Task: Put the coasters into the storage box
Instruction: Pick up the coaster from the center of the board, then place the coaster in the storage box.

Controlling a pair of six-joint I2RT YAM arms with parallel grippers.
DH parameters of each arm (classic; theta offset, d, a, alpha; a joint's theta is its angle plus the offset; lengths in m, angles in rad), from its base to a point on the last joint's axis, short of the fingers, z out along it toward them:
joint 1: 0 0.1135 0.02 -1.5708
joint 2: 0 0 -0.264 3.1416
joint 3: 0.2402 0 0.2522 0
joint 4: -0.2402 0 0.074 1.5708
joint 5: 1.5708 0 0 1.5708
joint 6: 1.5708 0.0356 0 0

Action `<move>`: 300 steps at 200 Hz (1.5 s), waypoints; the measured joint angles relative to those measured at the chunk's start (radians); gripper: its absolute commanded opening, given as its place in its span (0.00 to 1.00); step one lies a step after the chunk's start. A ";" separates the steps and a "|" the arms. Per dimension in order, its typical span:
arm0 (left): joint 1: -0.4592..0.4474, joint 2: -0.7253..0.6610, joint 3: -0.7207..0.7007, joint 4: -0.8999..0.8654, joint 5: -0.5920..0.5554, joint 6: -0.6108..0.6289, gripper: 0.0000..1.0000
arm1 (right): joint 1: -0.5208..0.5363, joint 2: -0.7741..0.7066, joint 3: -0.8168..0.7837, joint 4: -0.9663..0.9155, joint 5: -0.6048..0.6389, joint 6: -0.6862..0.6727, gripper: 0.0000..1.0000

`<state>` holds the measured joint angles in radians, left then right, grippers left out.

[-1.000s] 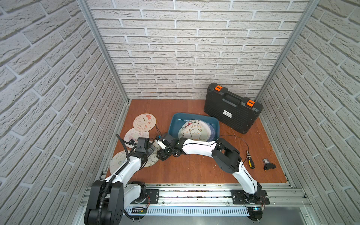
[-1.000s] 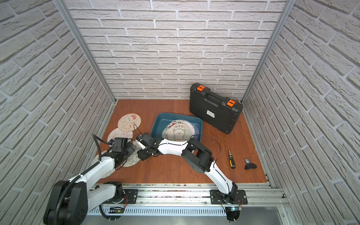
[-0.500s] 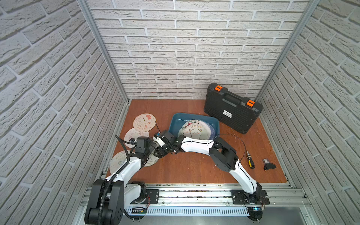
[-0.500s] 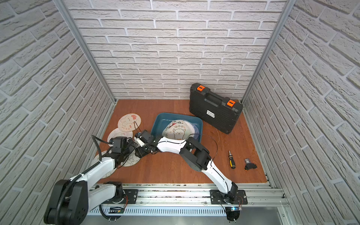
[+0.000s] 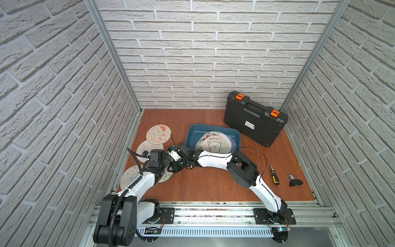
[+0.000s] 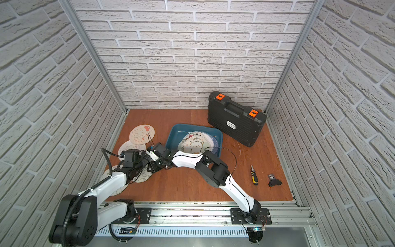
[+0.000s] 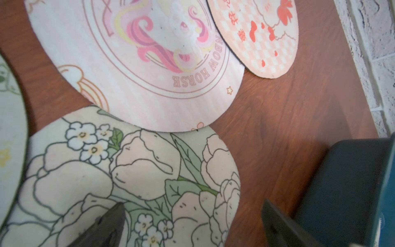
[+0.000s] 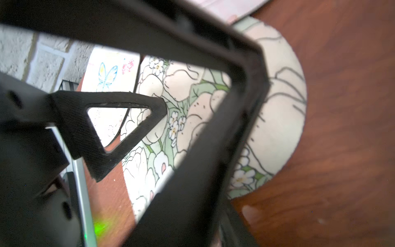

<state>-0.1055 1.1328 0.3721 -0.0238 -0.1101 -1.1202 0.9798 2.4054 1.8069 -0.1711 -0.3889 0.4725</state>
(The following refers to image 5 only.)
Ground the cream line-art coaster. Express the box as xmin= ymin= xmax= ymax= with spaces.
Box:
xmin=158 ymin=169 xmax=173 ymax=183

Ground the teal plastic storage box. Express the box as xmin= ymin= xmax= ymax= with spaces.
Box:
xmin=186 ymin=123 xmax=241 ymax=150

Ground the butterfly pastel coaster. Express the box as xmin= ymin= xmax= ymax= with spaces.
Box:
xmin=120 ymin=165 xmax=140 ymax=190

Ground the white bear flower coaster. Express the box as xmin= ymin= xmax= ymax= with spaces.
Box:
xmin=196 ymin=134 xmax=232 ymax=154

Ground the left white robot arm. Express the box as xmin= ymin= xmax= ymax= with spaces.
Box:
xmin=93 ymin=148 xmax=174 ymax=247

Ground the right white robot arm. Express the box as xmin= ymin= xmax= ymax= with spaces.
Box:
xmin=167 ymin=143 xmax=288 ymax=220

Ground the pink rainbow unicorn coaster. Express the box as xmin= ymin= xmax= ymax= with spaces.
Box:
xmin=135 ymin=141 xmax=164 ymax=163

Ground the black plastic tool case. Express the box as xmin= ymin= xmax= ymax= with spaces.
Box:
xmin=224 ymin=91 xmax=289 ymax=147

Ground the black yellow screwdriver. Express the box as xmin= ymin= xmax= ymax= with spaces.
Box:
xmin=271 ymin=166 xmax=280 ymax=186

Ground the small black clip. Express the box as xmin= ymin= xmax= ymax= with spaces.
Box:
xmin=288 ymin=174 xmax=303 ymax=187

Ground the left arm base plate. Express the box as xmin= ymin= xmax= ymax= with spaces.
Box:
xmin=146 ymin=207 xmax=175 ymax=225

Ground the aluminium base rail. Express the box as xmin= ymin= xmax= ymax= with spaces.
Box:
xmin=137 ymin=201 xmax=344 ymax=241

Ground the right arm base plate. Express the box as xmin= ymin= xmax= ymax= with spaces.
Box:
xmin=253 ymin=208 xmax=296 ymax=225

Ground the aluminium corner post left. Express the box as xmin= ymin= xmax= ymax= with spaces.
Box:
xmin=85 ymin=0 xmax=143 ymax=114

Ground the aluminium corner post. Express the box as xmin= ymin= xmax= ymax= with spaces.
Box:
xmin=280 ymin=0 xmax=351 ymax=112
xmin=85 ymin=0 xmax=143 ymax=114

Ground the aluminium corner post right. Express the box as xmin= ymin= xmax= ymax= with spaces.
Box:
xmin=280 ymin=0 xmax=351 ymax=112

